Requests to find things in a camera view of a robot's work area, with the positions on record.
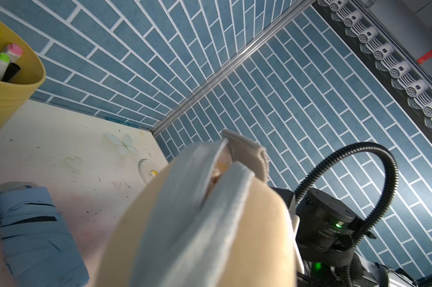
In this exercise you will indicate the clear tape roll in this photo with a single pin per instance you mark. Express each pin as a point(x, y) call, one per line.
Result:
point(147, 170)

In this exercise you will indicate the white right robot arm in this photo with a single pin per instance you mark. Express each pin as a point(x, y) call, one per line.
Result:
point(391, 276)

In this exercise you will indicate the light blue umbrella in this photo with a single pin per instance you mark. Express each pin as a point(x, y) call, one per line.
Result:
point(39, 249)

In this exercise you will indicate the aluminium corner post right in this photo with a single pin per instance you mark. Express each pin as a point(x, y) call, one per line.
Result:
point(230, 66)

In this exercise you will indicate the beige zippered umbrella case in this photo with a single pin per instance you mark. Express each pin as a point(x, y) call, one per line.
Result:
point(208, 219)

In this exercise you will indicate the yellow pen cup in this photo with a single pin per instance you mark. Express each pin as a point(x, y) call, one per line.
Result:
point(21, 87)

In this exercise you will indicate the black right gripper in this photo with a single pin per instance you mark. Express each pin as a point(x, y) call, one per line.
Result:
point(324, 231)

